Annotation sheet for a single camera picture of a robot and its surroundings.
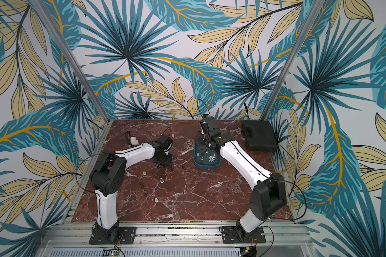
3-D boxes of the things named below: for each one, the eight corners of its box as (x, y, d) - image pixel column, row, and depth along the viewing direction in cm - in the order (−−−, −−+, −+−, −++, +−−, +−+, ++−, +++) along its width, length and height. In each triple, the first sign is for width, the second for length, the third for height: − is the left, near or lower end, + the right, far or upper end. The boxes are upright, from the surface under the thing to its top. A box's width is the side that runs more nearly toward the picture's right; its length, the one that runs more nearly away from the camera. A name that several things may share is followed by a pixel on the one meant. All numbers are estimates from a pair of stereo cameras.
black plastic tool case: (247, 151, 105) (250, 145, 100) (241, 125, 119) (243, 120, 114) (276, 151, 105) (280, 146, 100) (266, 125, 119) (269, 120, 114)
